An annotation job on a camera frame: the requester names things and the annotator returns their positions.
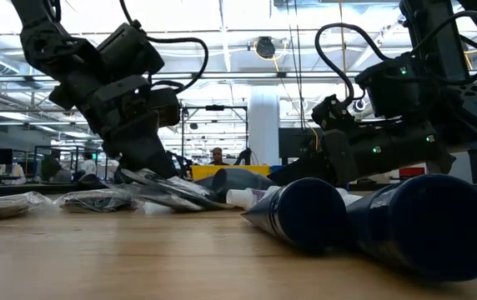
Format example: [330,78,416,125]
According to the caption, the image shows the red box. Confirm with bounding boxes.
[399,166,426,179]

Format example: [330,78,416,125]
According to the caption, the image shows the person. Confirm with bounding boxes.
[11,162,27,184]
[78,152,98,176]
[208,147,229,166]
[53,168,73,183]
[40,149,63,183]

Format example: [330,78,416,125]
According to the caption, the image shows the small white bottle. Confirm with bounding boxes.
[225,187,281,211]

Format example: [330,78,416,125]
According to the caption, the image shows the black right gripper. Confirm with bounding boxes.
[268,122,456,187]

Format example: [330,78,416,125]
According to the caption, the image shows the white building pillar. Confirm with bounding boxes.
[249,85,280,166]

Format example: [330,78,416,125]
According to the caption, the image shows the grey toiletry tube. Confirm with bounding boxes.
[196,167,277,201]

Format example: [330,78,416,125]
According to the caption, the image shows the yellow plastic basket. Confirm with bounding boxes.
[191,164,272,181]

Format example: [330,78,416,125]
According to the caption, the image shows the black comb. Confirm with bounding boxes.
[119,167,235,213]
[53,187,139,214]
[0,191,54,223]

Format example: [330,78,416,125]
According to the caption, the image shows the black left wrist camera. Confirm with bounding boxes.
[149,86,181,128]

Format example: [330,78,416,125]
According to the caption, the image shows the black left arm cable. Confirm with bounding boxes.
[119,0,209,95]

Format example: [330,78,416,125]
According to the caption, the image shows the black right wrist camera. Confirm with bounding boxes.
[311,93,350,133]

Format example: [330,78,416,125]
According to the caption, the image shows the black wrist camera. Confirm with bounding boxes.
[311,93,350,133]
[149,86,181,128]

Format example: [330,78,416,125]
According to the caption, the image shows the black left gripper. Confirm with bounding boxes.
[48,74,180,180]

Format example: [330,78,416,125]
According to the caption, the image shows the dark blue toiletry tube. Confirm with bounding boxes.
[346,173,477,283]
[241,177,348,253]

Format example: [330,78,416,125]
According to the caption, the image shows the grey ribbed toiletry packet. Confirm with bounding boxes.
[334,187,364,208]

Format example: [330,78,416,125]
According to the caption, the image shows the black background rig frame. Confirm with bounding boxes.
[181,105,249,168]

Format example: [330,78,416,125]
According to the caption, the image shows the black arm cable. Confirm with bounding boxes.
[119,0,209,95]
[314,10,477,109]

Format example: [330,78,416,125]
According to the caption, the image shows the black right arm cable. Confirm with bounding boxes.
[314,10,477,109]

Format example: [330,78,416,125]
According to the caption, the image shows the large black screen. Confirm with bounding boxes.
[279,127,321,159]

